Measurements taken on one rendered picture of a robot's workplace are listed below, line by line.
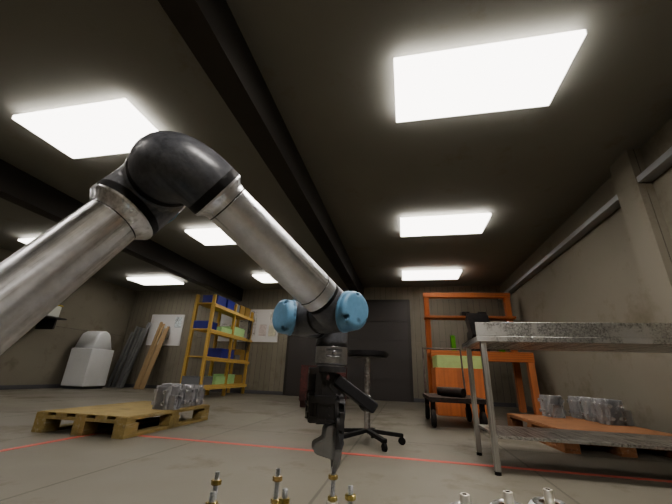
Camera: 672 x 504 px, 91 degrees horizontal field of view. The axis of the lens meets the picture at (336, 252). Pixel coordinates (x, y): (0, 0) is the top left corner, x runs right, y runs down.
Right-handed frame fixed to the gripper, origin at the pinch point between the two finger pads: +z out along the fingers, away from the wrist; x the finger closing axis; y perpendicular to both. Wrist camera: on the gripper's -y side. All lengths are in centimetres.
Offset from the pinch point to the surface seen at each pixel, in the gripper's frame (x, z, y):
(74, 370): -817, -5, 471
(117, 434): -231, 31, 130
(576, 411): -272, 10, -320
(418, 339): -688, -105, -318
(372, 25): -64, -234, -27
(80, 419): -243, 23, 165
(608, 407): -218, 2, -306
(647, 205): -132, -173, -305
